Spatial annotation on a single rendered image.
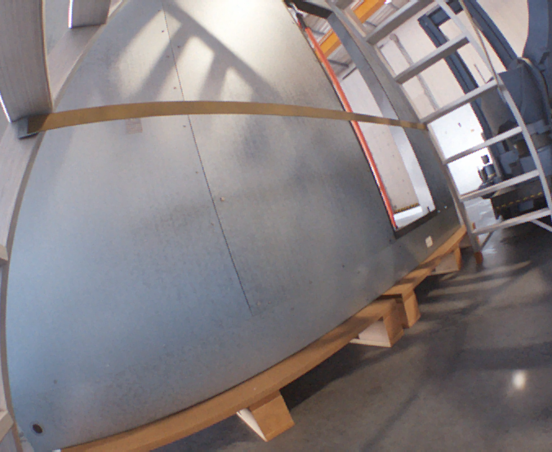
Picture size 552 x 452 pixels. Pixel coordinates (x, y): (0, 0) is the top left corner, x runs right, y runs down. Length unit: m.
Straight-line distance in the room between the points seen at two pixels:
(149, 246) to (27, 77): 0.53
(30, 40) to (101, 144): 0.55
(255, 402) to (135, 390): 0.32
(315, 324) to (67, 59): 0.98
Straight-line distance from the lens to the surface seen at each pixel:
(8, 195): 0.43
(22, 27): 0.36
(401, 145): 1.86
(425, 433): 0.70
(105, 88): 0.99
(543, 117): 1.94
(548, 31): 1.89
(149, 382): 0.78
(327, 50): 10.60
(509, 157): 2.57
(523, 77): 1.86
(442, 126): 7.41
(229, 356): 0.80
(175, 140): 0.87
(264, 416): 0.79
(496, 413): 0.72
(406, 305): 1.16
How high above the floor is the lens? 0.52
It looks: 4 degrees up
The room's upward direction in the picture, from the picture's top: 19 degrees counter-clockwise
